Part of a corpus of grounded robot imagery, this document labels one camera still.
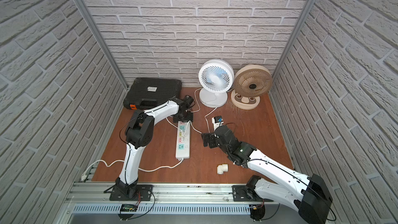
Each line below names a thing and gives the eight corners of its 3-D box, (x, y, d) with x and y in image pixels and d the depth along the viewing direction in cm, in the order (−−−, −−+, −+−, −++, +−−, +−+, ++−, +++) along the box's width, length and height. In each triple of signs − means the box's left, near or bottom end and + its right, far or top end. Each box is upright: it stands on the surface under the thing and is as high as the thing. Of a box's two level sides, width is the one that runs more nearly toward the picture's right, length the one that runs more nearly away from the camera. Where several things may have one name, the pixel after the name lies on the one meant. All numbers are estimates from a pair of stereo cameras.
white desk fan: (199, 107, 109) (198, 71, 83) (200, 94, 117) (199, 58, 91) (226, 107, 109) (234, 71, 83) (225, 95, 117) (231, 58, 91)
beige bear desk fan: (230, 109, 108) (238, 76, 84) (228, 97, 115) (235, 64, 91) (259, 109, 109) (275, 77, 84) (256, 98, 116) (270, 65, 91)
